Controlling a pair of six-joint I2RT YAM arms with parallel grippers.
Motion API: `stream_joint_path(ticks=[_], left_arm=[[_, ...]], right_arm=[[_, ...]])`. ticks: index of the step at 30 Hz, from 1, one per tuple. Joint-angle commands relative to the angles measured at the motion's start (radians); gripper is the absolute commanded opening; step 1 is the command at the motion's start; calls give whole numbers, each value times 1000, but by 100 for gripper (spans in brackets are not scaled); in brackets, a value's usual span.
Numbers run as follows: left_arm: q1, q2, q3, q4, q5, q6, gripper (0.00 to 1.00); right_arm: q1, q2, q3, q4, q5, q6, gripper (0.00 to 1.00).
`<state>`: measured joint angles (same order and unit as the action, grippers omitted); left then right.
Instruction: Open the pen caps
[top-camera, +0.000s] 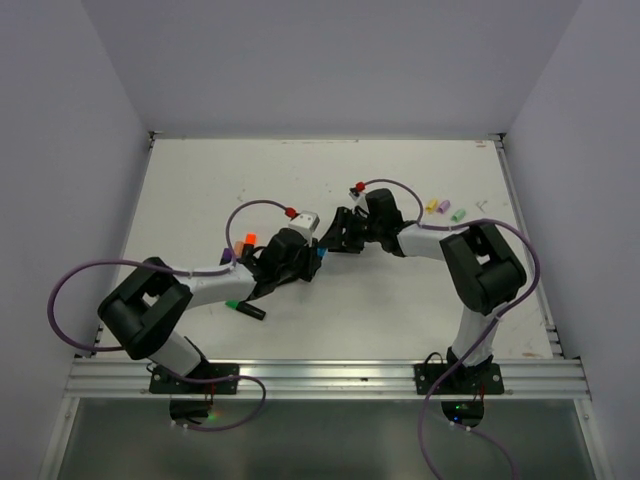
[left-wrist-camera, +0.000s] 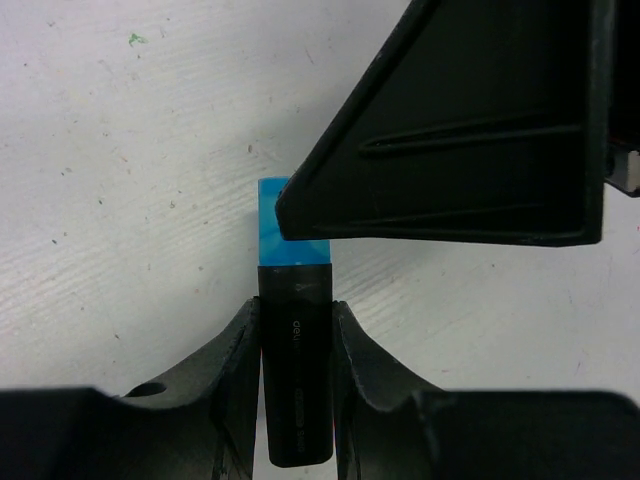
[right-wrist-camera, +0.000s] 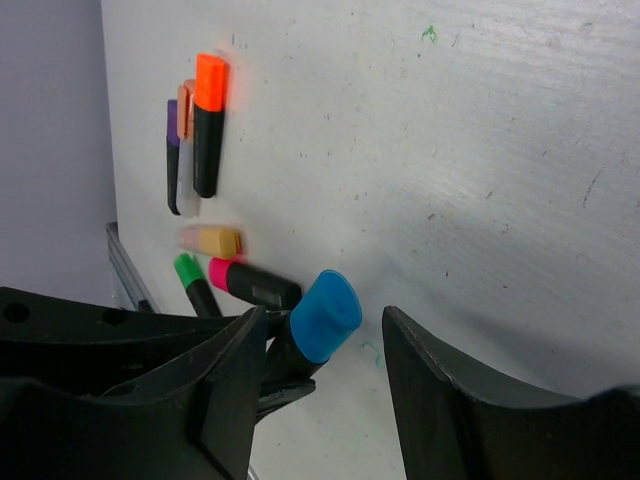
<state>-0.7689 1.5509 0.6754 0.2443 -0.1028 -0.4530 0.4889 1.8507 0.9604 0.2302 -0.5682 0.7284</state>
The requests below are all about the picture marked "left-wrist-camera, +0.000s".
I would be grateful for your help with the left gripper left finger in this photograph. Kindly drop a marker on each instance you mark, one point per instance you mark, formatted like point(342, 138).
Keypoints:
point(203, 410)

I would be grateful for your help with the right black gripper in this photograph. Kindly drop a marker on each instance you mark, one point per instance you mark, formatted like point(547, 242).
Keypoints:
point(622, 165)

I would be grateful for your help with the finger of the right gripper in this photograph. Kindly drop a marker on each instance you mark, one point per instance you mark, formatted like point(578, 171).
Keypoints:
point(477, 121)

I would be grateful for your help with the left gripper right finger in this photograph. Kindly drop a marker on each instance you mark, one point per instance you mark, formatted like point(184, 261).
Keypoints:
point(379, 418)

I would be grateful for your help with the blue capped black highlighter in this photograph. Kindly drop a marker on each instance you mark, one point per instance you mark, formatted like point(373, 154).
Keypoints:
point(296, 293)

